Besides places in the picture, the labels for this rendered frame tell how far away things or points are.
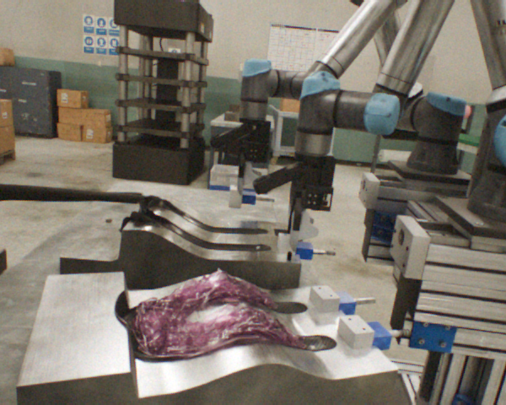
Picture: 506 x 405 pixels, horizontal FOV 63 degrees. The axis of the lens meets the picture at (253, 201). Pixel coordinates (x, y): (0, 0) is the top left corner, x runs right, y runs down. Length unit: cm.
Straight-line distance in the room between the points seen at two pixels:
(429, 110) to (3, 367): 120
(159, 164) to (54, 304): 442
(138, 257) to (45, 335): 34
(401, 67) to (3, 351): 88
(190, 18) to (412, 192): 391
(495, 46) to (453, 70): 727
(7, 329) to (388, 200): 105
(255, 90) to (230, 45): 638
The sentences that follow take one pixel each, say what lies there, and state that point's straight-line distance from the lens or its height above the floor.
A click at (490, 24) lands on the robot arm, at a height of 137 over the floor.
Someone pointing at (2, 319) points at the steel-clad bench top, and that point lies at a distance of 88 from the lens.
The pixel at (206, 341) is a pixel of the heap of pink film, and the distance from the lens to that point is 61.
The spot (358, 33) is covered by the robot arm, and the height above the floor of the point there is 138.
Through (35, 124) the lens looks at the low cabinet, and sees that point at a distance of 797.
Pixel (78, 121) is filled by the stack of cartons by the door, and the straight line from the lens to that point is 777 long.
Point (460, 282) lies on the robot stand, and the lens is 92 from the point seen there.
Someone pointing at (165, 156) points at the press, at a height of 33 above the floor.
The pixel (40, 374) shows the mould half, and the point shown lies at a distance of 55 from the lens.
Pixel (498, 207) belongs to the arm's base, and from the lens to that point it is 90.
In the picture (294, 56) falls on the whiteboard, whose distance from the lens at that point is 746.
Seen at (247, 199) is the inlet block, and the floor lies 92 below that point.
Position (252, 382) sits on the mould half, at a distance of 59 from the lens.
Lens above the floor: 124
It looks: 16 degrees down
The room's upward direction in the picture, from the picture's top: 6 degrees clockwise
